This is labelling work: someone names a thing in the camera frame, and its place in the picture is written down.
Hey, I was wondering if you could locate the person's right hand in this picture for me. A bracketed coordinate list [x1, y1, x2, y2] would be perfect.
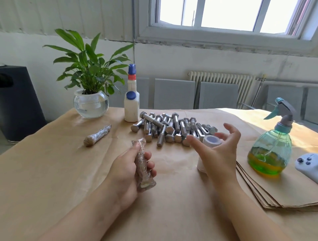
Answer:
[186, 123, 242, 192]

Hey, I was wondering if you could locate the person's left hand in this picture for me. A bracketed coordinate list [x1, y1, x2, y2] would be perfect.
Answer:
[105, 141, 158, 212]

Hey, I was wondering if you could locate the white cling film roll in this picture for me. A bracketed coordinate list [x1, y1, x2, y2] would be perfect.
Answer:
[197, 134, 223, 174]

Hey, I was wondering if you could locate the green spray bottle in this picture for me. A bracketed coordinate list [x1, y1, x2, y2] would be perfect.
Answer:
[247, 97, 298, 177]

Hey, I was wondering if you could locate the pile of steel bolts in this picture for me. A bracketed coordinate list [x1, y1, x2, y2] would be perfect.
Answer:
[131, 111, 219, 149]

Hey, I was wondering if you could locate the stack of brown paper sheets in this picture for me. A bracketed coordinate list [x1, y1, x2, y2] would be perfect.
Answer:
[236, 159, 318, 211]

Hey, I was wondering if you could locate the person's left forearm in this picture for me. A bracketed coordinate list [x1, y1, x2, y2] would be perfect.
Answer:
[37, 191, 130, 241]

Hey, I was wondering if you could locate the person's right forearm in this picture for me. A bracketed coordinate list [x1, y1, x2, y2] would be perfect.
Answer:
[216, 179, 294, 241]

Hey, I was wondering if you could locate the grey chair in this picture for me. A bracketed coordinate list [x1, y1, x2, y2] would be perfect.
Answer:
[199, 82, 239, 110]
[153, 78, 196, 110]
[108, 77, 150, 109]
[303, 87, 318, 132]
[262, 84, 307, 121]

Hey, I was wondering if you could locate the white glue bottle blue cap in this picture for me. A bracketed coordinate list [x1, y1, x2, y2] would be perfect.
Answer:
[124, 64, 140, 123]

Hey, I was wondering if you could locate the white radiator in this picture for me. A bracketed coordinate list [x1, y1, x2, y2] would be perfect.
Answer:
[188, 71, 255, 109]

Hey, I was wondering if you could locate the round glass vase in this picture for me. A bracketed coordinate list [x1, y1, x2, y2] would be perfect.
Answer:
[74, 89, 109, 119]

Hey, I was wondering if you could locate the large brown paper table cover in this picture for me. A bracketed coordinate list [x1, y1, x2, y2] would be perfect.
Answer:
[0, 106, 318, 241]

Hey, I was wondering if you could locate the white handheld controller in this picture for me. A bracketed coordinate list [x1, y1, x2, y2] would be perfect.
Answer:
[295, 153, 318, 184]

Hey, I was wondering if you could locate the green leafy plant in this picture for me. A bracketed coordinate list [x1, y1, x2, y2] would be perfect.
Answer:
[43, 29, 135, 96]

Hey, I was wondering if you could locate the black trash bin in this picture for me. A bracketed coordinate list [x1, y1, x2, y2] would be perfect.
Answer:
[0, 65, 48, 144]

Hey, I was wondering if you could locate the white framed window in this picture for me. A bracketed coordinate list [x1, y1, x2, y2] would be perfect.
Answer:
[136, 0, 318, 57]

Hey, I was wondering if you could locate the white vertical blind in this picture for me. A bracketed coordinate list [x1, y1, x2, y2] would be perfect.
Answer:
[0, 0, 140, 43]

